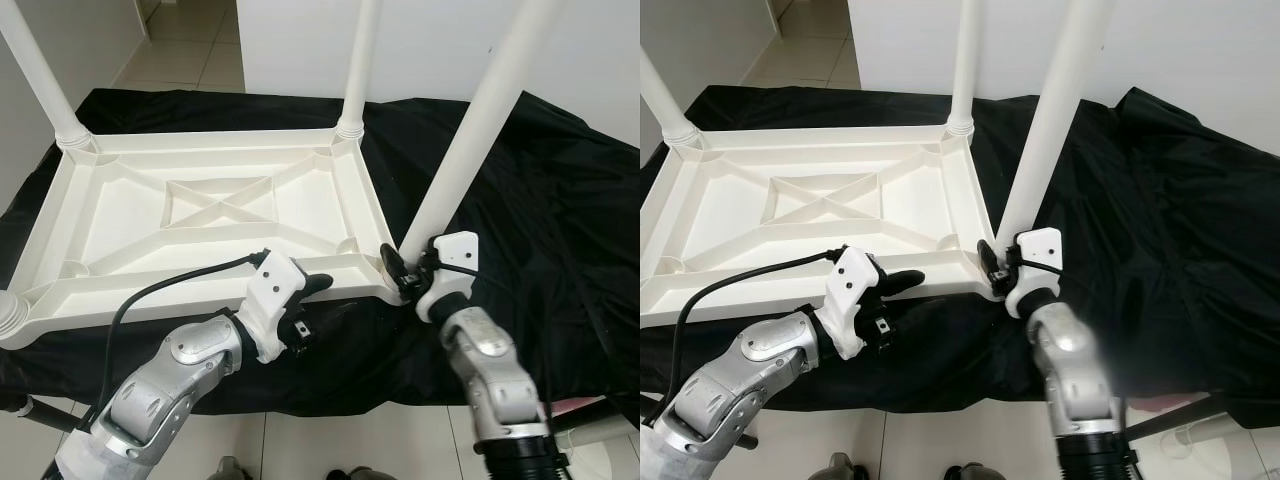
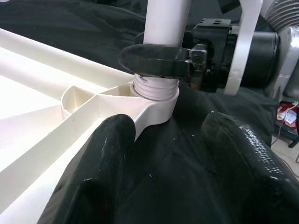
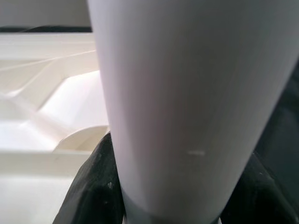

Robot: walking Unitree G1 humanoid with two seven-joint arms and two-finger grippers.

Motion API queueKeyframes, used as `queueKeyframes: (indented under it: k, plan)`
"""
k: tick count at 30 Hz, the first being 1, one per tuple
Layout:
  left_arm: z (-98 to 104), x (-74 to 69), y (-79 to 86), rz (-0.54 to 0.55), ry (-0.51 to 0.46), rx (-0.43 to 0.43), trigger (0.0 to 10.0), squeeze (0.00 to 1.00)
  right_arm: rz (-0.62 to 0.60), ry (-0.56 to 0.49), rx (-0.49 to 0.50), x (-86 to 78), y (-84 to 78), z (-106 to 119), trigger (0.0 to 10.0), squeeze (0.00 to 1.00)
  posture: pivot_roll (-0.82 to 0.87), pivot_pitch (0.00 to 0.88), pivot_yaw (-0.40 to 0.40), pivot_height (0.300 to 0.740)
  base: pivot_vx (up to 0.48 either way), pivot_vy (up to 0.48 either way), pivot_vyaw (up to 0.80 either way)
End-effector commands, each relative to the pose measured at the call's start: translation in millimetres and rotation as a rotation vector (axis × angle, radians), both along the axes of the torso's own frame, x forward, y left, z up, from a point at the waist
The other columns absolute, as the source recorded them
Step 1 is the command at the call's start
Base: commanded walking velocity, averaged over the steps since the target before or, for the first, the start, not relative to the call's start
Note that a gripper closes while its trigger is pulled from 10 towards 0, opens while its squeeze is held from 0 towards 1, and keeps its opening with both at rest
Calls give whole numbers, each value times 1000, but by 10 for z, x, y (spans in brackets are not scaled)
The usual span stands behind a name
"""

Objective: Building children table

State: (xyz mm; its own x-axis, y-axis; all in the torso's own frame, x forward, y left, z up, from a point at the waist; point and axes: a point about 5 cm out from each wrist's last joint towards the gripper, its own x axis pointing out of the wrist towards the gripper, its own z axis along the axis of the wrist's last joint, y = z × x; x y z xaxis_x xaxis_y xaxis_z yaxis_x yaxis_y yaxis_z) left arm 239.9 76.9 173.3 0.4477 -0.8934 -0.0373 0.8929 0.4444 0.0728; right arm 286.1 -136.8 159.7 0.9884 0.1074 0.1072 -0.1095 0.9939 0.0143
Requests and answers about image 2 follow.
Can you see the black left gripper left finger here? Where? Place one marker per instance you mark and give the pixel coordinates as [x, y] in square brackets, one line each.
[93, 182]

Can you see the red white power strip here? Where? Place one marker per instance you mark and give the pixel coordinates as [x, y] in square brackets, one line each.
[288, 115]

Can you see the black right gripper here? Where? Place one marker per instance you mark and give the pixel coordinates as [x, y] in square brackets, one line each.
[210, 30]

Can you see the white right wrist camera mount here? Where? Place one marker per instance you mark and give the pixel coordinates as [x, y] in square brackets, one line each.
[247, 28]

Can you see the white plastic table leg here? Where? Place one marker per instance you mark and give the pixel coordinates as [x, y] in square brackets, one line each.
[165, 23]

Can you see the black cloth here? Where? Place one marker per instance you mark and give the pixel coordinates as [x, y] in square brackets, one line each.
[70, 28]

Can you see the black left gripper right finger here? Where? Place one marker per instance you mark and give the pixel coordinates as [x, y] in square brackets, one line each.
[252, 182]

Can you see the white plastic table top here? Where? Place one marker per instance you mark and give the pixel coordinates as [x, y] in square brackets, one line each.
[35, 93]

